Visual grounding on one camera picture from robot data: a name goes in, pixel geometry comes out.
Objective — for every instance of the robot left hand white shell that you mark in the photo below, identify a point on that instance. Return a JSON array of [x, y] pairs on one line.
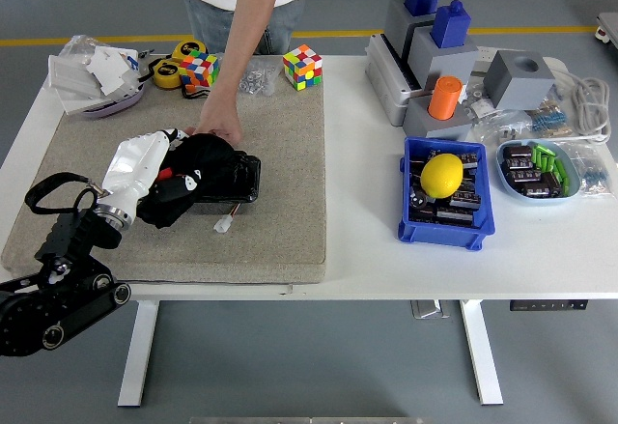
[[130, 168]]

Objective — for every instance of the person's left hand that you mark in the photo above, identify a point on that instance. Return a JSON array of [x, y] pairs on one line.
[[221, 117]]

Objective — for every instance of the black rag with red patch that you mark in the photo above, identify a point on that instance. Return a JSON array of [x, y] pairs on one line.
[[207, 153]]

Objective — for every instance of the person's left forearm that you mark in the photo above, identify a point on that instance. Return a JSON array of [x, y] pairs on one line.
[[245, 23]]

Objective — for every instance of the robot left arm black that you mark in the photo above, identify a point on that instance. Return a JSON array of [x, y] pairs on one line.
[[72, 298]]

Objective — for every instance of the black table control panel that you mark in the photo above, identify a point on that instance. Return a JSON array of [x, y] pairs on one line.
[[549, 305]]

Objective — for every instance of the clear bag of metal nuts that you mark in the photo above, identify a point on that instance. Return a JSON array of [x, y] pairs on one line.
[[255, 81]]

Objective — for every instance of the colourful puzzle cube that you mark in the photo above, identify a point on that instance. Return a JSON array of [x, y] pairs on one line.
[[199, 69], [302, 67]]

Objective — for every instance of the purple tray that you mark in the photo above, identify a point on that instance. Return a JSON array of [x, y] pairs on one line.
[[112, 107]]

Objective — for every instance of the yellow tape measure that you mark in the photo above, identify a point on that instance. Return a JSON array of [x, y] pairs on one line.
[[165, 74], [185, 48]]

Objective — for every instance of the white flat plastic box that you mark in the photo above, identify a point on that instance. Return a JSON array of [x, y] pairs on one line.
[[76, 104]]

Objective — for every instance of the grey-brown mat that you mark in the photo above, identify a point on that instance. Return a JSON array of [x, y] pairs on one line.
[[280, 178]]

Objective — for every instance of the white plastic cover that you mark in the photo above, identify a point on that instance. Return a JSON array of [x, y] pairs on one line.
[[111, 70]]

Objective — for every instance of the crumpled clear plastic bag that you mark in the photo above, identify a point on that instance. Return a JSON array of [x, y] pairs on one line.
[[78, 45]]

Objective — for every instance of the white table leg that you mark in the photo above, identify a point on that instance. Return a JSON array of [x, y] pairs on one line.
[[137, 351], [482, 351]]

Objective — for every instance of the grey block with socket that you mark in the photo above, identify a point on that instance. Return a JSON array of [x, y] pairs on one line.
[[443, 64], [397, 23], [443, 130]]

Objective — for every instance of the black capacitor silver end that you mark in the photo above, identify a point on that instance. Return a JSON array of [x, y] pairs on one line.
[[418, 198]]

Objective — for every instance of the orange cylinder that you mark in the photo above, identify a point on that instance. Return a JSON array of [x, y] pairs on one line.
[[444, 98]]

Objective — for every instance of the yellow lemon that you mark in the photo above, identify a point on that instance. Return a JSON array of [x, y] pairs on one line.
[[441, 176]]

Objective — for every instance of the blue plastic bin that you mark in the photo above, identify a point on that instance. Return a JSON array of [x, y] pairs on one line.
[[433, 238]]

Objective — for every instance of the clear bag of white parts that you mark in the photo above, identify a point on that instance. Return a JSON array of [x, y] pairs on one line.
[[478, 104]]

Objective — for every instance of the clear bag of small parts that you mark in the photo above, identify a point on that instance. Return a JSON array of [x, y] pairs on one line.
[[496, 127]]

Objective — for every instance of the grey box under table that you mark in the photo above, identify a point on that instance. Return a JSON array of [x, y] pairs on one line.
[[429, 309]]

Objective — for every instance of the grey cube with round hole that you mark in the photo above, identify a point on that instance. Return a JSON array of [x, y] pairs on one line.
[[518, 88]]

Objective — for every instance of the green cylinder cell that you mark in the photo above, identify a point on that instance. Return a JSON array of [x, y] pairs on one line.
[[550, 163], [536, 160], [542, 148], [563, 175]]

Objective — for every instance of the light blue bowl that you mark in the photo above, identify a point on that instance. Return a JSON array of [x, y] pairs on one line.
[[530, 201]]

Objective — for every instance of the clear bag of blue resistors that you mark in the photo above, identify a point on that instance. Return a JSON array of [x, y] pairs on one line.
[[595, 175], [549, 120]]

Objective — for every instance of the white cart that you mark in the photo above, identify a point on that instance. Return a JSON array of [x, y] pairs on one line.
[[609, 30]]

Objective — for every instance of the white switch plate frame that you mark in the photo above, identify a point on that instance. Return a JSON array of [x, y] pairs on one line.
[[71, 74]]

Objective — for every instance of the grey electrical enclosure box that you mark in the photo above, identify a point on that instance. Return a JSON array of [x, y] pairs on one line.
[[385, 81]]

